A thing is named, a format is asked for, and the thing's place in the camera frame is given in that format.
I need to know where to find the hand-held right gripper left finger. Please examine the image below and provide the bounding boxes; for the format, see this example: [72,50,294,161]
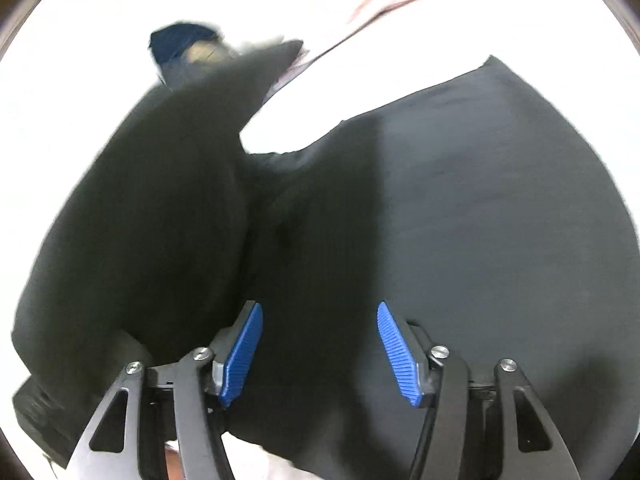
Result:
[65,301,263,480]

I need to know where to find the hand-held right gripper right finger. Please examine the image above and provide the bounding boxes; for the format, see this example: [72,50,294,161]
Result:
[377,301,582,480]

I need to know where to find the dark blue hanging jacket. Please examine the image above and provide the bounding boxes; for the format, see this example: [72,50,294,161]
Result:
[149,22,223,68]

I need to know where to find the black coat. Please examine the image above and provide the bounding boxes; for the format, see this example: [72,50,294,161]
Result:
[11,40,632,480]

